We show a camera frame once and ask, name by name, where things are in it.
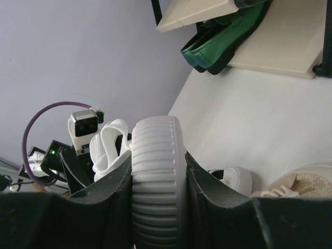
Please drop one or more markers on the beige lace sneaker left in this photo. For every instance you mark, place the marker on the beige lace sneaker left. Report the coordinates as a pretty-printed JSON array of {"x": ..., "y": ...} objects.
[{"x": 312, "y": 181}]

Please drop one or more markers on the black white sneaker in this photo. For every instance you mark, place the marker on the black white sneaker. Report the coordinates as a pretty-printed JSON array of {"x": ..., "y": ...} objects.
[
  {"x": 237, "y": 178},
  {"x": 158, "y": 165}
]

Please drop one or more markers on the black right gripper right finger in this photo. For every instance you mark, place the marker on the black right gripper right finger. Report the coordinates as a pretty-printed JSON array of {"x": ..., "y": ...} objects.
[{"x": 220, "y": 217}]

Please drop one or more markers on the green loafer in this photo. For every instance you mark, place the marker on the green loafer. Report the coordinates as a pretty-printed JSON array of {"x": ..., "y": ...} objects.
[
  {"x": 242, "y": 24},
  {"x": 191, "y": 51}
]

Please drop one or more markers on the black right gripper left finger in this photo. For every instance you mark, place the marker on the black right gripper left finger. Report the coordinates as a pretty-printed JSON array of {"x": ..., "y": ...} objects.
[{"x": 98, "y": 216}]

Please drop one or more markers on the black beige shoe shelf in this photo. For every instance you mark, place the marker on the black beige shoe shelf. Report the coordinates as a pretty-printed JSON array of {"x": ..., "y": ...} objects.
[{"x": 293, "y": 39}]

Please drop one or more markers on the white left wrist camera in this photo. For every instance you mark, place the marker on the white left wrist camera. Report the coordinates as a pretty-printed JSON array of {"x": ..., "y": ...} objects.
[{"x": 83, "y": 126}]

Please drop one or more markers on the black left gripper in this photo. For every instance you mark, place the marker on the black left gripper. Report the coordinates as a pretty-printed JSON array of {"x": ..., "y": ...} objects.
[{"x": 70, "y": 169}]

